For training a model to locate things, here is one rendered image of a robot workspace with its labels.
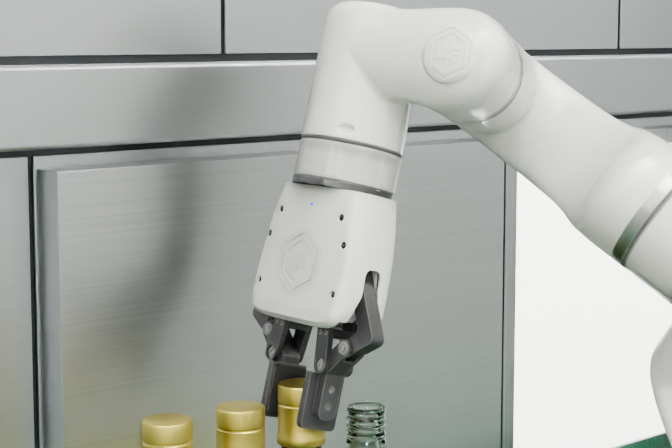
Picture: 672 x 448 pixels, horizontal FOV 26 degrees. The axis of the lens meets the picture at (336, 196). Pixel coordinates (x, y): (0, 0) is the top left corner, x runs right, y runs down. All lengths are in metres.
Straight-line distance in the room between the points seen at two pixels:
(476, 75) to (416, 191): 0.30
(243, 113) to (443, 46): 0.22
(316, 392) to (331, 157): 0.17
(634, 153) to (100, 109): 0.38
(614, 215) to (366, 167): 0.18
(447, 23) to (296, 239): 0.19
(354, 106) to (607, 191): 0.19
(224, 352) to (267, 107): 0.20
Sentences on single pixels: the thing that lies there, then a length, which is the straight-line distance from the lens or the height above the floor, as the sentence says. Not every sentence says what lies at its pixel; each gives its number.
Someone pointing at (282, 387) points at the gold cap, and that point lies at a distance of 1.05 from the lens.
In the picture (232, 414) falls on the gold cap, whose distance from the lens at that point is 1.00.
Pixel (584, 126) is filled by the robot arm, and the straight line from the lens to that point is 1.08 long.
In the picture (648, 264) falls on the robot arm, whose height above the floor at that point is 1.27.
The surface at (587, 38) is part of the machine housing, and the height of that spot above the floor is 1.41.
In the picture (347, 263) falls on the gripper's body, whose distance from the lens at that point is 1.00.
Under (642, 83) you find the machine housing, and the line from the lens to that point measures 1.51.
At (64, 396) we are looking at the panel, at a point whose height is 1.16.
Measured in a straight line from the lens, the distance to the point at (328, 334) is 1.02.
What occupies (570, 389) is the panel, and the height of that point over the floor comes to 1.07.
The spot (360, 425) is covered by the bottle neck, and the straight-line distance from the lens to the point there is 1.08.
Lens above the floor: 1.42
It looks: 6 degrees down
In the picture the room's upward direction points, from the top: straight up
